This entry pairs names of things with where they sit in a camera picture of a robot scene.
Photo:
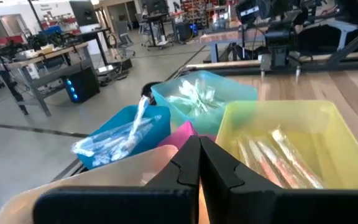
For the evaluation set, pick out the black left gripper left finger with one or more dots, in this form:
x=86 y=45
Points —
x=166 y=202

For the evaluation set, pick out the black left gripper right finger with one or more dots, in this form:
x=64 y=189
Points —
x=247 y=199

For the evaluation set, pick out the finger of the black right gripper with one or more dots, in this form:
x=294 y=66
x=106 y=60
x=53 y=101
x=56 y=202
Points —
x=262 y=74
x=297 y=74

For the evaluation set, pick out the orange toothbrush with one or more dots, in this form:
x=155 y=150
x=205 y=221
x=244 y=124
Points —
x=294 y=155
x=263 y=161
x=278 y=165

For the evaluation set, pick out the orange translucent plastic bin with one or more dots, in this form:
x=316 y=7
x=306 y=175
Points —
x=120 y=171

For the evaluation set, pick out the green toothbrush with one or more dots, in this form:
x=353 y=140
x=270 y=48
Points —
x=197 y=102
x=188 y=90
x=208 y=93

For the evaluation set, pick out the yellow translucent plastic bin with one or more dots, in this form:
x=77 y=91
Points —
x=337 y=130

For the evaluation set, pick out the blue toothbrush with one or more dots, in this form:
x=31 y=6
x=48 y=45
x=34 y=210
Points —
x=145 y=123
x=110 y=157
x=139 y=118
x=104 y=146

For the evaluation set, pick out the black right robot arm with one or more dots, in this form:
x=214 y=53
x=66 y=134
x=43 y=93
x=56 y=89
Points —
x=322 y=18

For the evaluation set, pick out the green translucent plastic bin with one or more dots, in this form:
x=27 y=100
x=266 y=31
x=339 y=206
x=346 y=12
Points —
x=228 y=90

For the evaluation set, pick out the wood-topped background table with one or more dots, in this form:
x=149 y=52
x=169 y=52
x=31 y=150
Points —
x=225 y=35

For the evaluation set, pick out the grey metal stand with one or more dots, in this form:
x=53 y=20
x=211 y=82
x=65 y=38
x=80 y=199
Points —
x=340 y=31

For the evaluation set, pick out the pink plastic bin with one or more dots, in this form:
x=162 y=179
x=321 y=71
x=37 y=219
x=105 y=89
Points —
x=182 y=135

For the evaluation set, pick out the blue opaque plastic bin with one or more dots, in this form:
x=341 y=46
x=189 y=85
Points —
x=154 y=124

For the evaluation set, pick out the red parts shelf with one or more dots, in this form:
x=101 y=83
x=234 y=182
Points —
x=197 y=12

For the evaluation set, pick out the black table clamp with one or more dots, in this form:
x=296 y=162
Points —
x=148 y=90

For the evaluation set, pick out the black standing desk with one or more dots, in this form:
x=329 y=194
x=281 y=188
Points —
x=157 y=28

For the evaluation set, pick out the grey office chair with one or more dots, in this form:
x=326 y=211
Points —
x=124 y=37

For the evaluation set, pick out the black floor equipment box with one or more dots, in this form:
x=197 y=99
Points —
x=117 y=67

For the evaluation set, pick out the black computer tower blue lights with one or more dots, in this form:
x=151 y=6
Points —
x=82 y=84

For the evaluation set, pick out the grey metal workbench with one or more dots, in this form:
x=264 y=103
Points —
x=42 y=77

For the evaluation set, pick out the black background monitor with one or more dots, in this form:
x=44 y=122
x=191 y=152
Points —
x=84 y=12

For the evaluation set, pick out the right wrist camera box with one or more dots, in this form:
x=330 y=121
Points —
x=280 y=36

